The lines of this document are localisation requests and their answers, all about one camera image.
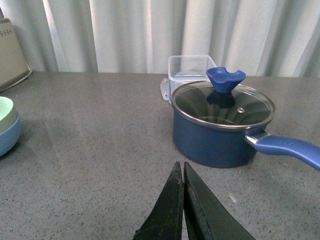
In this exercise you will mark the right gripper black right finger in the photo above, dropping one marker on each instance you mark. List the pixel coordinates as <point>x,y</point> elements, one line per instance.
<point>206,218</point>

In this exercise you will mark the clear plastic food container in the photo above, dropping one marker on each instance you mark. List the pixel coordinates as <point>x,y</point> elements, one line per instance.
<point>183,69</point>

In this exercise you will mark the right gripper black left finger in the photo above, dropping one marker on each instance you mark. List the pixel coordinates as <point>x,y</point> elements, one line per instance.
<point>165,221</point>

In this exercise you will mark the white curtain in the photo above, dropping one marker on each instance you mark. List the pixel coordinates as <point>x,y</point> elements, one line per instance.
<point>260,37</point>

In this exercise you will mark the cream two-slot toaster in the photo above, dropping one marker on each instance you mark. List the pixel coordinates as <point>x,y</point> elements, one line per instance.
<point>13,65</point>

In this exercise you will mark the glass pot lid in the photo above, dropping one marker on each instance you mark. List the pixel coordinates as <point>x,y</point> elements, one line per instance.
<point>222,101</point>

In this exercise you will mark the dark blue saucepan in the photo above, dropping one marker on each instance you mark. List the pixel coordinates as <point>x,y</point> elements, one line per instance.
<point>229,148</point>

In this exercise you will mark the blue bowl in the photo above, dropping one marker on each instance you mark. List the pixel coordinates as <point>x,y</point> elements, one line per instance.
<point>10,137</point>

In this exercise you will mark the green bowl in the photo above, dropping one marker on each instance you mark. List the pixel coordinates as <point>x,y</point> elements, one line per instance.
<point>8,113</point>

